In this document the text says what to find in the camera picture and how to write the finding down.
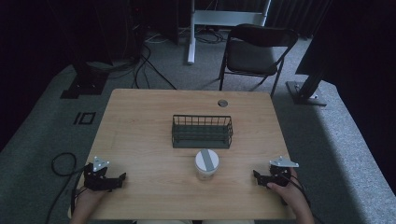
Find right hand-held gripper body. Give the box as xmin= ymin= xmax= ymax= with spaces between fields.
xmin=268 ymin=156 xmax=300 ymax=189

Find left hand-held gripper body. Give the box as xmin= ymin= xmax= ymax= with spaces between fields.
xmin=82 ymin=156 xmax=111 ymax=191

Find person's left hand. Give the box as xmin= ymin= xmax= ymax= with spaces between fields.
xmin=74 ymin=187 xmax=110 ymax=216

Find person's right hand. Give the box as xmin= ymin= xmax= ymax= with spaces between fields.
xmin=266 ymin=167 xmax=303 ymax=210

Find clear jar with white lid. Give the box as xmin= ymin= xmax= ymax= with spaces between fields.
xmin=194 ymin=148 xmax=220 ymax=182

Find black stand with grey base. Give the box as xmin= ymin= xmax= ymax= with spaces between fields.
xmin=285 ymin=46 xmax=332 ymax=107

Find black stand with flat base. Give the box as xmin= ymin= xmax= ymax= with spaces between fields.
xmin=59 ymin=46 xmax=110 ymax=100

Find black folding chair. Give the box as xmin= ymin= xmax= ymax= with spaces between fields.
xmin=218 ymin=23 xmax=299 ymax=98

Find dark curtain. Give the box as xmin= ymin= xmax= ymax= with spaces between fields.
xmin=267 ymin=0 xmax=332 ymax=40

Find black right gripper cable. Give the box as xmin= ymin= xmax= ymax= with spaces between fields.
xmin=277 ymin=172 xmax=313 ymax=209

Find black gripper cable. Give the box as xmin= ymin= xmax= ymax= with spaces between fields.
xmin=277 ymin=172 xmax=313 ymax=209
xmin=45 ymin=151 xmax=87 ymax=224

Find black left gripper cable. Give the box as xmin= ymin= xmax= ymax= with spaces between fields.
xmin=45 ymin=151 xmax=87 ymax=224

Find dark wire basket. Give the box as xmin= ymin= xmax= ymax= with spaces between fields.
xmin=171 ymin=114 xmax=234 ymax=149

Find black floor cables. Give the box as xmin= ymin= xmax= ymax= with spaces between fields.
xmin=106 ymin=43 xmax=177 ymax=91

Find white desk frame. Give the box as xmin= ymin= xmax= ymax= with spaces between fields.
xmin=186 ymin=0 xmax=273 ymax=65

